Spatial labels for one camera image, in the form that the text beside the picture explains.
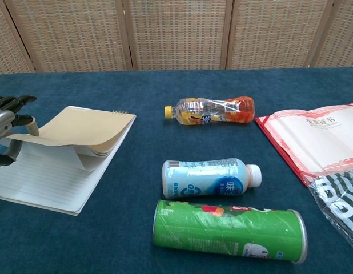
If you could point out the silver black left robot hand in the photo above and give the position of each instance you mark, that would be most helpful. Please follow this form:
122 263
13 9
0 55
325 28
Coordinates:
2 120

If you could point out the tan spiral notebook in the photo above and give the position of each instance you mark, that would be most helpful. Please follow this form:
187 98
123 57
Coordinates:
51 177

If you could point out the blue felt table cloth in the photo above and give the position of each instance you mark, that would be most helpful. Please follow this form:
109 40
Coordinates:
130 85

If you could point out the woven bamboo folding screen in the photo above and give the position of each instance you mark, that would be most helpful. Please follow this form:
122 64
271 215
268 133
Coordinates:
176 34

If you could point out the white blue milk bottle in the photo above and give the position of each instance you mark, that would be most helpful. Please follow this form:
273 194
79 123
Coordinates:
202 178

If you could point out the clear orange label drink bottle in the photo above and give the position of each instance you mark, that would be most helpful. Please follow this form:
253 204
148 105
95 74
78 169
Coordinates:
210 112

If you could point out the green chips can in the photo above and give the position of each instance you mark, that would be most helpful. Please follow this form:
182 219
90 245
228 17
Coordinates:
222 231

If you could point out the red certificate folder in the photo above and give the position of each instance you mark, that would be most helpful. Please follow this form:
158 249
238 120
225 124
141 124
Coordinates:
313 140

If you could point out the striped cloth in plastic bag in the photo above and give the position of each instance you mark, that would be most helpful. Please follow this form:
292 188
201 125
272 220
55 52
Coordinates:
342 199

